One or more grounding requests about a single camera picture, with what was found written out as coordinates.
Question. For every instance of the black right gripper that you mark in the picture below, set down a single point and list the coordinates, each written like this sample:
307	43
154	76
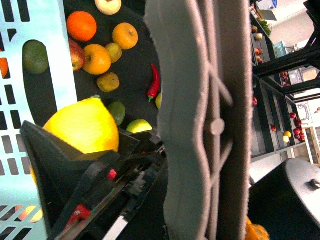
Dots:
83	195

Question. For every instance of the yellow lemon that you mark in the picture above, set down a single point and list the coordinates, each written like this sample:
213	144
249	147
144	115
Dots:
87	126

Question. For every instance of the light teal shopping basket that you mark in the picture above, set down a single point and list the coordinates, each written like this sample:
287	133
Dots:
22	21

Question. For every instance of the grey basket handle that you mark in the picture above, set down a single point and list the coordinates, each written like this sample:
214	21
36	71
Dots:
205	119

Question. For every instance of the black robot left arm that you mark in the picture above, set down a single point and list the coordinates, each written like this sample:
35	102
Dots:
286	202

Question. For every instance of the black metal shelf rack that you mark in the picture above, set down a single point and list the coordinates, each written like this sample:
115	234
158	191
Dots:
134	71

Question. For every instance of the green avocado right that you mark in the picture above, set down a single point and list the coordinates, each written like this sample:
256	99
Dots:
118	111

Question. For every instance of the green avocado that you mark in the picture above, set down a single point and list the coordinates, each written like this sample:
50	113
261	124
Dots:
34	57
118	111

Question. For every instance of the bright green apple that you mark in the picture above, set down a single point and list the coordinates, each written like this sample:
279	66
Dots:
138	126

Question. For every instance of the yellow green pear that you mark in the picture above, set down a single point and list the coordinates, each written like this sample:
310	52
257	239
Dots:
158	101

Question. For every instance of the red chili pepper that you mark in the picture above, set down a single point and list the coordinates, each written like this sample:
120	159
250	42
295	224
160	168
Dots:
154	88

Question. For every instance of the yellow apple front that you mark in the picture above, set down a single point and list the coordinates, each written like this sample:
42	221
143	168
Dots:
97	59

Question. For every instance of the red yellow apple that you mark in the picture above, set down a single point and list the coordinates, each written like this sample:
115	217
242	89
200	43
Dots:
77	55

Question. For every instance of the brownish kiwi fruit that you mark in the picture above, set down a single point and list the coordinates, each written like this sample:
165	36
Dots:
114	51

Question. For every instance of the green avocado centre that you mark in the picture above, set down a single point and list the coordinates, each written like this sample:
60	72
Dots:
34	57

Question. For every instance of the yellow apple rear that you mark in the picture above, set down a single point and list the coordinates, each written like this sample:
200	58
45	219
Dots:
125	35

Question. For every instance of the orange near tray centre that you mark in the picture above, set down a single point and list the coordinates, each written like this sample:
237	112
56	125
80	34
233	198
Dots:
81	26

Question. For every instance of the white pear with stem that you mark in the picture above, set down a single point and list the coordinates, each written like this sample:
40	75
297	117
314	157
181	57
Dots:
108	7

